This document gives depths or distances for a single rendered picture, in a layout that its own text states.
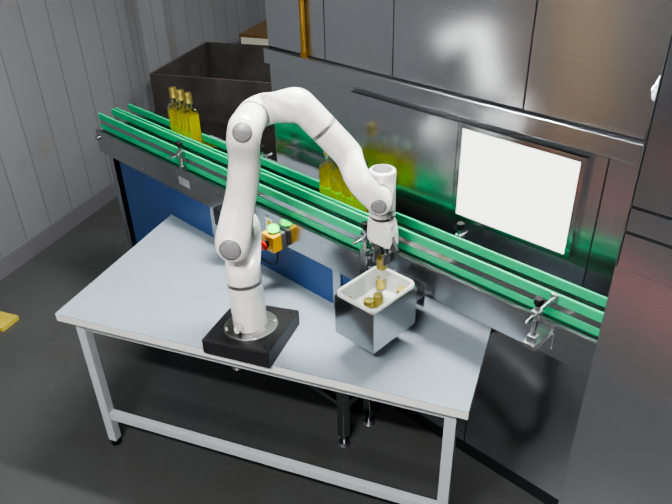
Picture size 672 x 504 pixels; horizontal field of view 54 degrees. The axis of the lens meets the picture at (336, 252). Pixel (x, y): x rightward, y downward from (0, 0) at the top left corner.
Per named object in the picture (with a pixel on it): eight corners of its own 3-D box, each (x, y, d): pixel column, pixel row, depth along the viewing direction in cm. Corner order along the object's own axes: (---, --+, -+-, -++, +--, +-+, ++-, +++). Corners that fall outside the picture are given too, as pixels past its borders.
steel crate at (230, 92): (220, 130, 610) (208, 39, 566) (342, 145, 573) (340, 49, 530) (160, 175, 531) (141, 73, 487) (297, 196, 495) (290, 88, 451)
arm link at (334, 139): (326, 133, 184) (398, 207, 193) (335, 112, 198) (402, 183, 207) (304, 152, 189) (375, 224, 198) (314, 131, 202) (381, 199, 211)
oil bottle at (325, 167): (340, 210, 255) (339, 159, 243) (330, 216, 251) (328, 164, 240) (329, 206, 258) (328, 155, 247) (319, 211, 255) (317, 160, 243)
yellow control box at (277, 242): (287, 248, 257) (286, 231, 253) (273, 255, 253) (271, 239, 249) (275, 241, 261) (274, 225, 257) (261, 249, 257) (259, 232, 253)
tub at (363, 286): (416, 303, 224) (418, 282, 220) (373, 334, 211) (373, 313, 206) (377, 284, 234) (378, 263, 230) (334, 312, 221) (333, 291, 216)
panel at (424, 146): (572, 256, 205) (591, 155, 187) (567, 260, 203) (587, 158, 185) (356, 174, 258) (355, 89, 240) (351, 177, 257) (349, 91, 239)
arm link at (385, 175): (394, 215, 202) (396, 201, 210) (395, 176, 195) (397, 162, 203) (366, 213, 204) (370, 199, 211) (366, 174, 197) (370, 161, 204)
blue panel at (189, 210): (381, 293, 259) (382, 255, 250) (351, 313, 249) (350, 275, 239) (153, 177, 354) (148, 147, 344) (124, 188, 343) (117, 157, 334)
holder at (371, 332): (424, 315, 232) (427, 278, 224) (373, 354, 215) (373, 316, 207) (387, 296, 242) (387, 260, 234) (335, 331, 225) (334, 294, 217)
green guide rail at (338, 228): (362, 248, 230) (362, 228, 226) (360, 249, 230) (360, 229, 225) (103, 127, 334) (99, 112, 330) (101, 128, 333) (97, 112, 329)
